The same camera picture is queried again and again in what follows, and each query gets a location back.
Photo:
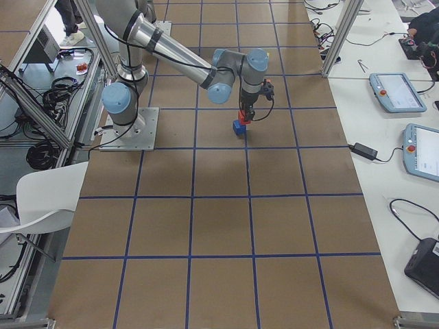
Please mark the blue block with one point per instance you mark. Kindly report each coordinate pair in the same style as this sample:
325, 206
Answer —
238, 128

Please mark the white chair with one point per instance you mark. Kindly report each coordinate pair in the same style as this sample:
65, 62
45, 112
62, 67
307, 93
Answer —
47, 200

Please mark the upper teach pendant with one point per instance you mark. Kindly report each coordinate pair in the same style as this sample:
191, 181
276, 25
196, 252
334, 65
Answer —
395, 93

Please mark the lower teach pendant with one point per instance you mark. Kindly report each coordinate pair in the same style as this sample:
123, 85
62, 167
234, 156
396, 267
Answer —
420, 151

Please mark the black device on table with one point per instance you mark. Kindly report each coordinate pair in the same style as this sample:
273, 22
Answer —
423, 266

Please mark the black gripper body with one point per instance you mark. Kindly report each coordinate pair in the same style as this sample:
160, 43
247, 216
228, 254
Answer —
246, 103

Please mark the black power adapter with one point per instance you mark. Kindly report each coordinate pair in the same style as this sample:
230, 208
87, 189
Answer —
363, 151

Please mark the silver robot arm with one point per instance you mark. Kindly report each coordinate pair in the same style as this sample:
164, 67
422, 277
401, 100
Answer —
133, 24

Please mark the teach pendant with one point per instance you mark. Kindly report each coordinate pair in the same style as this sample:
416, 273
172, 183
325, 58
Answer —
420, 151
395, 93

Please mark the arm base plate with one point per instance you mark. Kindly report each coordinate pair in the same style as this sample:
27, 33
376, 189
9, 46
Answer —
161, 28
141, 136

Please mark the grey control box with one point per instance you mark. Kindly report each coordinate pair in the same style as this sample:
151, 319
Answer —
44, 50

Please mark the aluminium frame post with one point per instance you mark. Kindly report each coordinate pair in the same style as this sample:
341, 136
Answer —
347, 17

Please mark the red block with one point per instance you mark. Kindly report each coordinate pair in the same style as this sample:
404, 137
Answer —
243, 118

